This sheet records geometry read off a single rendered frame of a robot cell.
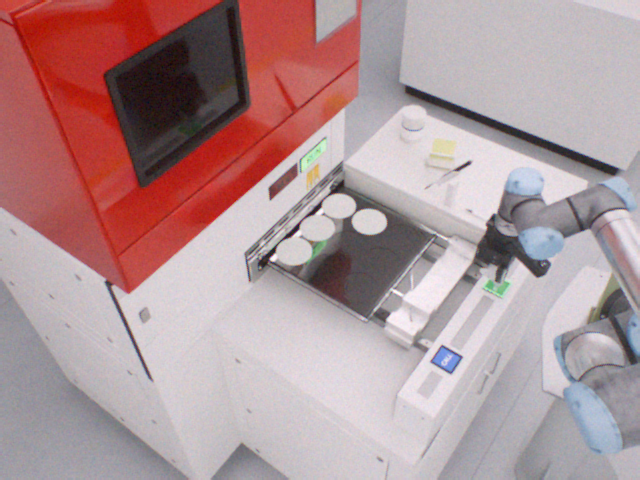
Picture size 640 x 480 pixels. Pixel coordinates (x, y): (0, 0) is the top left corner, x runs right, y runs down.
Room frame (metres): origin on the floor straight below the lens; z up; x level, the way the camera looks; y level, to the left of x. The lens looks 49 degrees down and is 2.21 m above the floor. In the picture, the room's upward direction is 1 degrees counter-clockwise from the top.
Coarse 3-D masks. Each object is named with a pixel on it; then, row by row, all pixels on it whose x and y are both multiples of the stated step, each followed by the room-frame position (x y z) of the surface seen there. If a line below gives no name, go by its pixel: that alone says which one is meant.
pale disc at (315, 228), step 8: (312, 216) 1.24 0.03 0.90; (320, 216) 1.24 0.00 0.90; (304, 224) 1.21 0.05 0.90; (312, 224) 1.21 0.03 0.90; (320, 224) 1.21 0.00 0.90; (328, 224) 1.21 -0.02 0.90; (304, 232) 1.18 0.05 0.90; (312, 232) 1.18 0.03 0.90; (320, 232) 1.18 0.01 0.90; (328, 232) 1.17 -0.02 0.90; (312, 240) 1.15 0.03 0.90; (320, 240) 1.15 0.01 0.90
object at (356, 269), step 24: (336, 192) 1.34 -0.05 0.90; (336, 240) 1.14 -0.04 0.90; (360, 240) 1.14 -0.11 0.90; (384, 240) 1.14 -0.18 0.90; (408, 240) 1.14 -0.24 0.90; (312, 264) 1.06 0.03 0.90; (336, 264) 1.06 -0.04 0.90; (360, 264) 1.06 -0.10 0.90; (384, 264) 1.05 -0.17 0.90; (336, 288) 0.98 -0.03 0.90; (360, 288) 0.97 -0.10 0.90; (384, 288) 0.97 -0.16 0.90; (360, 312) 0.90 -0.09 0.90
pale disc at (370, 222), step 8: (360, 216) 1.24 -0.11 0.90; (368, 216) 1.23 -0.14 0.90; (376, 216) 1.23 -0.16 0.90; (384, 216) 1.23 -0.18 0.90; (360, 224) 1.20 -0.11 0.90; (368, 224) 1.20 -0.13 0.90; (376, 224) 1.20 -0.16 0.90; (384, 224) 1.20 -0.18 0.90; (360, 232) 1.17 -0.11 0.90; (368, 232) 1.17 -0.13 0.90; (376, 232) 1.17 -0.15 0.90
